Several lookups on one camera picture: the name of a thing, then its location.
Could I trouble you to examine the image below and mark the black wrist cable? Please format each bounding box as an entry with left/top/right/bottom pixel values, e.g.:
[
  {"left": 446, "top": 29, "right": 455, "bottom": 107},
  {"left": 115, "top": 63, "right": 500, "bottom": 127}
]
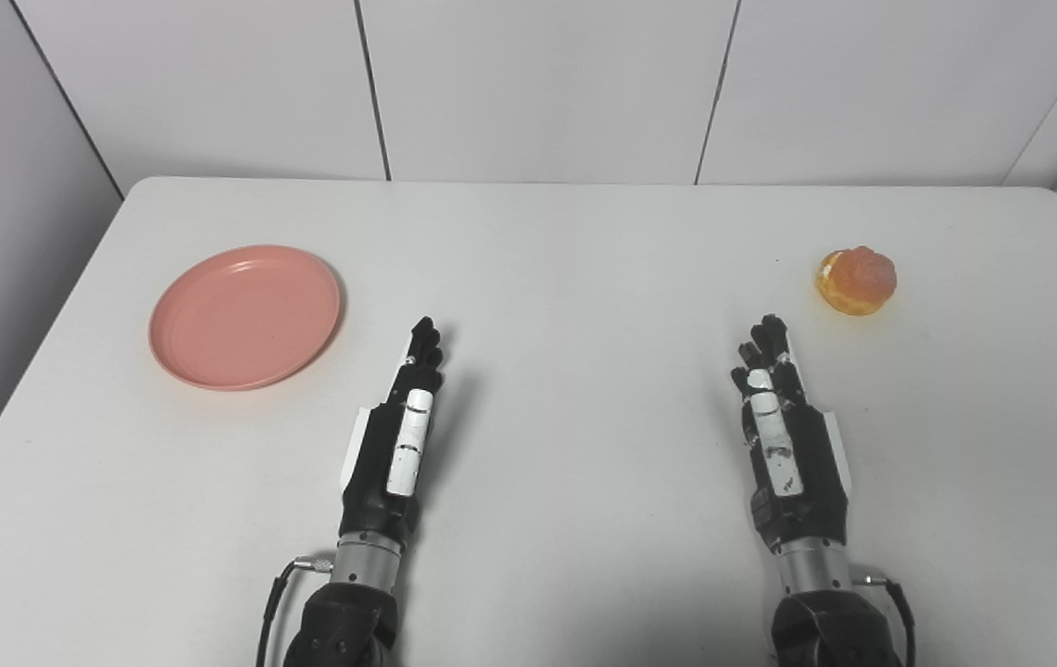
[
  {"left": 256, "top": 555, "right": 335, "bottom": 667},
  {"left": 852, "top": 573, "right": 918, "bottom": 667}
]

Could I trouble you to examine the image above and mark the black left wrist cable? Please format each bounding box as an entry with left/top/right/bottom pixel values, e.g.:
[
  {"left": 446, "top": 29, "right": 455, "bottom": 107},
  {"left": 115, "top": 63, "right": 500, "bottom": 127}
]
[{"left": 256, "top": 555, "right": 335, "bottom": 667}]

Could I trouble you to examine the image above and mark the orange cream puff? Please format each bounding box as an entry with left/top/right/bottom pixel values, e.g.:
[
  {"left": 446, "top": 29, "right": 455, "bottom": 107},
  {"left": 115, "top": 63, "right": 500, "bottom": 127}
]
[{"left": 815, "top": 246, "right": 898, "bottom": 317}]

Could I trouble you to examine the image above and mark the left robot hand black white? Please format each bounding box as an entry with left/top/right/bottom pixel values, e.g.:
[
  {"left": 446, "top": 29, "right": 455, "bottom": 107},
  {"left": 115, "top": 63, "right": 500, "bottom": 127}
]
[{"left": 338, "top": 317, "right": 445, "bottom": 541}]

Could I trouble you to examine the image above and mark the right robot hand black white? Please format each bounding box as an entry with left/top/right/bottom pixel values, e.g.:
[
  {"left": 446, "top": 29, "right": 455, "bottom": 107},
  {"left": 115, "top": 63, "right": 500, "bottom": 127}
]
[{"left": 730, "top": 314, "right": 853, "bottom": 554}]

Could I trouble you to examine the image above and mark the pink round plate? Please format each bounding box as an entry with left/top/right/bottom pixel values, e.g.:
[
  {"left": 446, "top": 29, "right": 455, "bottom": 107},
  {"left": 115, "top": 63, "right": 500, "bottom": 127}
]
[{"left": 148, "top": 245, "right": 343, "bottom": 392}]

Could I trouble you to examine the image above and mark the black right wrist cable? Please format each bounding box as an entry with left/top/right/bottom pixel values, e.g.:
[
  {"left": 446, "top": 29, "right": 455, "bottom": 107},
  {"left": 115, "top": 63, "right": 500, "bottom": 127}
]
[{"left": 852, "top": 573, "right": 918, "bottom": 667}]

